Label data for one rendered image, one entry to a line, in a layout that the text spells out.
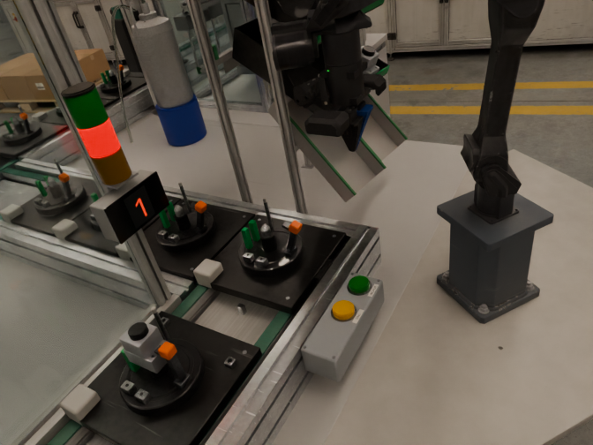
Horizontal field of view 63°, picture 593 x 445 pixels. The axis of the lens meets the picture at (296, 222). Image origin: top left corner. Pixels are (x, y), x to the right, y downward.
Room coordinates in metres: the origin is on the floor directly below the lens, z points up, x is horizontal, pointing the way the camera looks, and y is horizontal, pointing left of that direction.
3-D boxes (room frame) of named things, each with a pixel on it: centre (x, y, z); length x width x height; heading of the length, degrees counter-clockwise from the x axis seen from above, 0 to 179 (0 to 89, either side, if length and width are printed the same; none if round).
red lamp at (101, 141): (0.73, 0.28, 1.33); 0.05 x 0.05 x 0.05
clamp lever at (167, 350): (0.52, 0.24, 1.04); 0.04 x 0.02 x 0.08; 53
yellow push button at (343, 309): (0.62, -0.05, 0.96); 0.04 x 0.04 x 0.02
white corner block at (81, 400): (0.52, 0.41, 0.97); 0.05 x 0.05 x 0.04; 53
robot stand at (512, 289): (0.70, -0.36, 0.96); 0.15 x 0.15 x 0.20; 17
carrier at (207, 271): (0.81, 0.07, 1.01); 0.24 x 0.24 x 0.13; 53
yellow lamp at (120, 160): (0.73, 0.28, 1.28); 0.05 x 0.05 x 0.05
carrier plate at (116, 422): (0.54, 0.27, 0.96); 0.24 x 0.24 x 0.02; 53
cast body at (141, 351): (0.55, 0.28, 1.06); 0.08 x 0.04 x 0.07; 54
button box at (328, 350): (0.62, -0.05, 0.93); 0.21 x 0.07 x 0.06; 143
